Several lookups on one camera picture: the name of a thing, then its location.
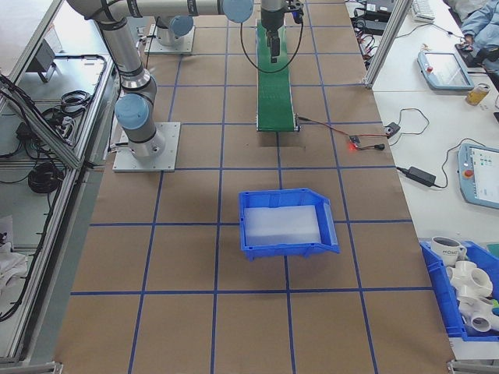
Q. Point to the blue sleeved forearm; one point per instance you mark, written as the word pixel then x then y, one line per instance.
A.
pixel 481 21

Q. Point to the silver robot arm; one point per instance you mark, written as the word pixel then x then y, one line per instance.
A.
pixel 181 25
pixel 124 58

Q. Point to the bare hand of blue sleeve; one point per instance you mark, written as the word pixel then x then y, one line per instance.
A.
pixel 468 39

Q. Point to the green conveyor belt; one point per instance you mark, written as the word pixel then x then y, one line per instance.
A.
pixel 274 101

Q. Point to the red and white connector hub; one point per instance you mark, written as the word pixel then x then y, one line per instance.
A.
pixel 366 43

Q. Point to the small round black device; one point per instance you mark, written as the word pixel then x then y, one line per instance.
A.
pixel 391 129

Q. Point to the black plug connector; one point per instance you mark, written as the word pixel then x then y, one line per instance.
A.
pixel 378 147

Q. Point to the white keyboard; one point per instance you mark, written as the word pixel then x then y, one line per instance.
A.
pixel 423 9

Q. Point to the light blue teach pendant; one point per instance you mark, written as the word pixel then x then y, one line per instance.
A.
pixel 479 175
pixel 446 72

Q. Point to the small black power adapter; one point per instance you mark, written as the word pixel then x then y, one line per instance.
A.
pixel 422 175

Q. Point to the blue open-front storage bin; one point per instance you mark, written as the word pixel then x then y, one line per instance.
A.
pixel 286 251

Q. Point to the black case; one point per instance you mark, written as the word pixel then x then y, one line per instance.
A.
pixel 481 54

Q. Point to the yellow drink can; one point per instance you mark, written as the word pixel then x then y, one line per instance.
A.
pixel 476 95

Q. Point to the grey metal box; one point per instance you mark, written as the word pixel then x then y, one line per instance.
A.
pixel 43 58

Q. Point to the black adapter block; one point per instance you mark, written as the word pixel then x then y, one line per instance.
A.
pixel 23 131

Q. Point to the white mug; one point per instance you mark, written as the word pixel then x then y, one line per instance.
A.
pixel 444 253

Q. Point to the white PVC pipe fitting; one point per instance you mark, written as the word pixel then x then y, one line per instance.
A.
pixel 473 305
pixel 481 322
pixel 462 270
pixel 479 282

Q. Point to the large blue parts bin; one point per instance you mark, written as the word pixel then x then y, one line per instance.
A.
pixel 440 296

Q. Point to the small green object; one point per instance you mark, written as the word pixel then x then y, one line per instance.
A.
pixel 495 308

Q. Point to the white cloth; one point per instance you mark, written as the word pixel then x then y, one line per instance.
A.
pixel 9 269

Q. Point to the aluminium extrusion bar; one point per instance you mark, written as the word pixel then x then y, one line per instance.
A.
pixel 473 367
pixel 31 367

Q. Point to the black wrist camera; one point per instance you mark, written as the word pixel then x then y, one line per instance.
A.
pixel 295 8

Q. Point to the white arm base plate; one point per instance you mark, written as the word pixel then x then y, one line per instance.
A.
pixel 183 48
pixel 167 156

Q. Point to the aluminium extrusion post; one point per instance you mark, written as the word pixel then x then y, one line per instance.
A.
pixel 385 43

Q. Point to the V-shaped metal bar frame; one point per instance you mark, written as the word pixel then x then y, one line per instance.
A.
pixel 47 132

